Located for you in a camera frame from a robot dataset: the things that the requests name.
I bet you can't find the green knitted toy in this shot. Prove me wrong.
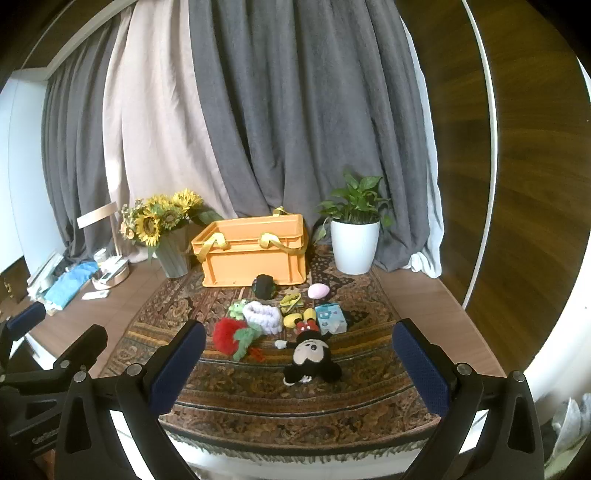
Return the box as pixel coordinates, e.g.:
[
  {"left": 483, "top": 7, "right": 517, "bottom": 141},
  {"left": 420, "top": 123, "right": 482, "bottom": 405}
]
[{"left": 232, "top": 323, "right": 265, "bottom": 362}]

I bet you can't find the sunflower bouquet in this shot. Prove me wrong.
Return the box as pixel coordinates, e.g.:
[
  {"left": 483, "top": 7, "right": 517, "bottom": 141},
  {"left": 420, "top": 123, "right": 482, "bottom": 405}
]
[{"left": 119, "top": 188, "right": 225, "bottom": 261}]

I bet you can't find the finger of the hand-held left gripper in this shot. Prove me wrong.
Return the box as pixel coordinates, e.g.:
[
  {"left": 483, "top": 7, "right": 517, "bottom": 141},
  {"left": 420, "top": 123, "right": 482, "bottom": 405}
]
[
  {"left": 0, "top": 302, "right": 47, "bottom": 344},
  {"left": 53, "top": 324, "right": 108, "bottom": 374}
]

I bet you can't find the black toy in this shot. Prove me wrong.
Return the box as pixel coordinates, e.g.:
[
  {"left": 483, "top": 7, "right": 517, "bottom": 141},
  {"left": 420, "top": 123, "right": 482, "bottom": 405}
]
[{"left": 253, "top": 274, "right": 277, "bottom": 300}]

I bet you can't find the grey curtain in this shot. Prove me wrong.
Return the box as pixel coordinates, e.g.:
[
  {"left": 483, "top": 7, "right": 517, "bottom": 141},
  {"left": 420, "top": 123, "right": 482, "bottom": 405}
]
[
  {"left": 41, "top": 60, "right": 118, "bottom": 259},
  {"left": 189, "top": 0, "right": 439, "bottom": 278}
]

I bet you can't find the white fluffy headband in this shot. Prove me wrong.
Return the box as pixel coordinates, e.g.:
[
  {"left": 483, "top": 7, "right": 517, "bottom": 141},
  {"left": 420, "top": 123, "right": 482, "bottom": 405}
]
[{"left": 242, "top": 299, "right": 284, "bottom": 333}]

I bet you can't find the grey ribbed vase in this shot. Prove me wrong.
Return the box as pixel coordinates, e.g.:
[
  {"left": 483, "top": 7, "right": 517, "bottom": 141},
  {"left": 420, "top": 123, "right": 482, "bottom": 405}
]
[{"left": 156, "top": 225, "right": 193, "bottom": 280}]

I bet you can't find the green plant in white pot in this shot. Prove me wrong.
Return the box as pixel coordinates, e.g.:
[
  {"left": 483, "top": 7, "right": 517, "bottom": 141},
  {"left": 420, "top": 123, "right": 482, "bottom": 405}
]
[{"left": 313, "top": 170, "right": 396, "bottom": 276}]

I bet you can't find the beige curtain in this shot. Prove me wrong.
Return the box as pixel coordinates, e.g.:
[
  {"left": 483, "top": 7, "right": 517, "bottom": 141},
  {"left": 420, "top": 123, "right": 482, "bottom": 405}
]
[{"left": 104, "top": 0, "right": 241, "bottom": 264}]

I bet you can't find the white sheer curtain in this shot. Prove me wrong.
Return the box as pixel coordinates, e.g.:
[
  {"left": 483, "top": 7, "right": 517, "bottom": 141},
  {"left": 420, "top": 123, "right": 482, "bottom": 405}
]
[{"left": 409, "top": 46, "right": 445, "bottom": 278}]

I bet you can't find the orange plastic crate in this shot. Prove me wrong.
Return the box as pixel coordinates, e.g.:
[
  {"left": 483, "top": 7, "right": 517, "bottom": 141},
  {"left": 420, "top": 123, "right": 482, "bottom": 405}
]
[{"left": 191, "top": 207, "right": 310, "bottom": 288}]

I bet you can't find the red fluffy pompom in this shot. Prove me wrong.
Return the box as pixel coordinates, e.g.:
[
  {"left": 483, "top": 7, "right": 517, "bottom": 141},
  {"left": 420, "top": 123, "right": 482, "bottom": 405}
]
[{"left": 213, "top": 317, "right": 250, "bottom": 356}]

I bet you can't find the mouse plush toy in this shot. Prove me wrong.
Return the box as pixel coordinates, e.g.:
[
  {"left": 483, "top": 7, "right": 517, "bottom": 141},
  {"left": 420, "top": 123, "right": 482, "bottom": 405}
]
[{"left": 274, "top": 308, "right": 345, "bottom": 387}]

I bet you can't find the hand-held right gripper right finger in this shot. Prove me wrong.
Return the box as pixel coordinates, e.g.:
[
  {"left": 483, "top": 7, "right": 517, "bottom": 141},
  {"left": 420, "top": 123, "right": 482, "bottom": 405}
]
[{"left": 392, "top": 318, "right": 546, "bottom": 480}]

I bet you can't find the dark cabinet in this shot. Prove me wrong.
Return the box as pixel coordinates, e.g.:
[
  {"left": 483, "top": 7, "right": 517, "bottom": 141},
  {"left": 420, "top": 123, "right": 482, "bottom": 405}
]
[{"left": 0, "top": 257, "right": 29, "bottom": 320}]

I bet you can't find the patterned rug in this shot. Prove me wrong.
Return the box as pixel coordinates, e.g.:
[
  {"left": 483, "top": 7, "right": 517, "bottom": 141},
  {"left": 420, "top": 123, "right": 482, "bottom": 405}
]
[{"left": 98, "top": 244, "right": 462, "bottom": 462}]

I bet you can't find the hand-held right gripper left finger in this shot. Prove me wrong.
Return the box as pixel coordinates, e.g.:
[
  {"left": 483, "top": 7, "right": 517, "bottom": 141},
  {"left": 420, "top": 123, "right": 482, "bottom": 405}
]
[{"left": 53, "top": 320, "right": 207, "bottom": 480}]

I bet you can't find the blue cloth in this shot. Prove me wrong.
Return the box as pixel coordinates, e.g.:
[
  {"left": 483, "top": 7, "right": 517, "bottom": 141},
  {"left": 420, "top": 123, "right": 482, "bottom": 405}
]
[{"left": 44, "top": 260, "right": 100, "bottom": 308}]

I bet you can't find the blue tissue packet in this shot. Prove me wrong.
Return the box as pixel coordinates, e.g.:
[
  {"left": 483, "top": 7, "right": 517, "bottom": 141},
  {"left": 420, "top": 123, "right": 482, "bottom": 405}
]
[{"left": 315, "top": 302, "right": 348, "bottom": 336}]

